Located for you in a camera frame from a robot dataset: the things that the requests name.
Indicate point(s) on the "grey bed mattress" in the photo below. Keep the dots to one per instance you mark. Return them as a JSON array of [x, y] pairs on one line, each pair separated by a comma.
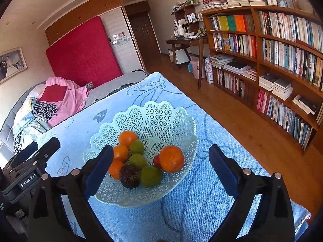
[[114, 86]]

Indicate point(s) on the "pink trash bin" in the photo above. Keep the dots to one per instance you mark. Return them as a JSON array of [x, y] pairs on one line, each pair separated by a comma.
[[195, 69]]

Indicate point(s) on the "wooden bookshelf with books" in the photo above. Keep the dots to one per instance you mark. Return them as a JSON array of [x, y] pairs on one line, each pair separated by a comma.
[[283, 48]]

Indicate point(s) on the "white sliding wardrobe door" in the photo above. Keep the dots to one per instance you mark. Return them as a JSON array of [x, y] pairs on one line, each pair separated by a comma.
[[121, 40]]

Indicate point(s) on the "small green tomato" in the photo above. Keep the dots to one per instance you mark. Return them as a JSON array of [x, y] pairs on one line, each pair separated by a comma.
[[136, 147], [138, 160]]

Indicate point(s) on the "red tomato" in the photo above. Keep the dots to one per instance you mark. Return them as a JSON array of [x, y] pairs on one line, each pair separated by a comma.
[[156, 161]]

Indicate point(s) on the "red upright mattress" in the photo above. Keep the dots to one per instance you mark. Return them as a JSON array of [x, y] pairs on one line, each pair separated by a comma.
[[85, 55]]

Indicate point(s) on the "small wooden desk shelf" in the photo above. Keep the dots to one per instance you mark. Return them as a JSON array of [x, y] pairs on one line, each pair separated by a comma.
[[189, 17]]

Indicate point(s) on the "framed wedding photo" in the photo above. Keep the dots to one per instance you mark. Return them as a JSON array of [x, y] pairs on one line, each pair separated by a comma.
[[12, 63]]

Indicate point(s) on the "red pillow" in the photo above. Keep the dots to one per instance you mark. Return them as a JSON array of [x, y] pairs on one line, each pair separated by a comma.
[[53, 93]]

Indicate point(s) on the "dark wooden door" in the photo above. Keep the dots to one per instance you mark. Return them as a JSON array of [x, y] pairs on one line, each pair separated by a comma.
[[138, 15]]

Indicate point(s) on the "black white patterned cloth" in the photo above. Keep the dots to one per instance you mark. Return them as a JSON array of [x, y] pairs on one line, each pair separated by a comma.
[[43, 110]]

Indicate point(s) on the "orange mandarin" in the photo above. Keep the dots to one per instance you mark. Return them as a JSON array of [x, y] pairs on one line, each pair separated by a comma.
[[121, 153], [115, 168], [171, 159], [127, 138]]

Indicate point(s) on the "wooden overhead cabinet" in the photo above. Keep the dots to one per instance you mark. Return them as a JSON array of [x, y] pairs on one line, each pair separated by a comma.
[[77, 16]]

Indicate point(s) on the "large green tomato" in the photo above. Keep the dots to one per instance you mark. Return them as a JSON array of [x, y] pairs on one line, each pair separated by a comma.
[[151, 176]]

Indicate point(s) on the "white lattice plastic fruit basket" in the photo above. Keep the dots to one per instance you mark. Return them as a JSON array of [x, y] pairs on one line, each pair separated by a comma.
[[157, 125]]

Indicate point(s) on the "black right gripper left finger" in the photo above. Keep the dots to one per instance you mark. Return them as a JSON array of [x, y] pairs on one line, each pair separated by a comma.
[[48, 220]]

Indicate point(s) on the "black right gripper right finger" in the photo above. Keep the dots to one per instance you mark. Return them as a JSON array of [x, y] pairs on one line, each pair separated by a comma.
[[274, 219]]

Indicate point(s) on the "pink blanket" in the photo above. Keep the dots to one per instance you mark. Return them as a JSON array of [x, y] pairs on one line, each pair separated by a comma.
[[73, 102]]

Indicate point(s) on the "white storage box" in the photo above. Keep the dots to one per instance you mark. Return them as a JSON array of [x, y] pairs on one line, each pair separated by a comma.
[[181, 56]]

